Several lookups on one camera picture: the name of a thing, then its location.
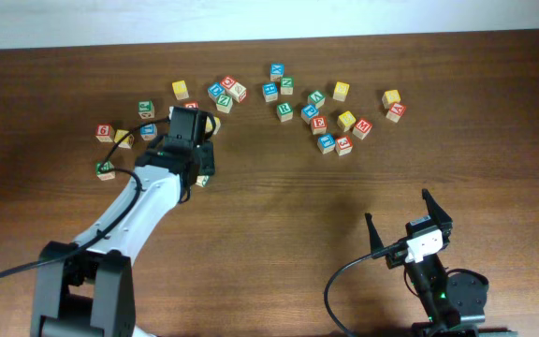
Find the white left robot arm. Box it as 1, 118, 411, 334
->
30, 107, 217, 337

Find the blue H block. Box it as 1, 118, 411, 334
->
262, 82, 279, 103

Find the blue T block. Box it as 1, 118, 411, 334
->
317, 134, 335, 154

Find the yellow block far right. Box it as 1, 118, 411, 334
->
382, 90, 401, 110

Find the green b block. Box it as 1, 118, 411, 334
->
196, 175, 210, 187
95, 161, 115, 181

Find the blue D block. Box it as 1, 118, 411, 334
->
208, 82, 225, 102

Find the yellow block upper right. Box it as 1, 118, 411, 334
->
333, 81, 350, 102

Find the red 3 block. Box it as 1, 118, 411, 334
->
335, 136, 353, 155

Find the yellow block near M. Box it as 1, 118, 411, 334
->
337, 110, 357, 132

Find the tilted red-edged block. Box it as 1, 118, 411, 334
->
227, 82, 247, 103

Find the blue I block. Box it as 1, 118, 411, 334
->
140, 124, 158, 141

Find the blue P block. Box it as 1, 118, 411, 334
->
301, 104, 319, 125

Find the black round arm base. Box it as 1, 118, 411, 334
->
446, 269, 489, 324

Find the red U block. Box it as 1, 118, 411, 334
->
184, 101, 199, 109

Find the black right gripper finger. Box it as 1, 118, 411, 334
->
422, 188, 453, 229
364, 212, 384, 258

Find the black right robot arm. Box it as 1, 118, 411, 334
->
365, 189, 489, 336

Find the red M block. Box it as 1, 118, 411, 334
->
353, 118, 372, 139

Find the yellow block centre left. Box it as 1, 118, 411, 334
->
205, 117, 221, 135

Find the red 6 block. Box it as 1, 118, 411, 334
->
95, 124, 115, 142

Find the yellow block far left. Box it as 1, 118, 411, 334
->
113, 129, 135, 149

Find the red A block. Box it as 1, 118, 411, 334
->
386, 103, 406, 123

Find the green R block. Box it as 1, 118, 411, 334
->
276, 102, 294, 123

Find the yellow block upper left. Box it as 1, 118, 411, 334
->
171, 81, 189, 100

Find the red E block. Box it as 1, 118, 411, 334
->
310, 115, 328, 135

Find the green Z block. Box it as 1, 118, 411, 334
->
216, 95, 233, 113

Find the green J block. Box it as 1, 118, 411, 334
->
138, 100, 155, 119

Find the blue X block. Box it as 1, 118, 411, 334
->
269, 64, 284, 81

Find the green V block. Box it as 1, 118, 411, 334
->
308, 90, 326, 109

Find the red C block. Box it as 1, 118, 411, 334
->
220, 76, 236, 91

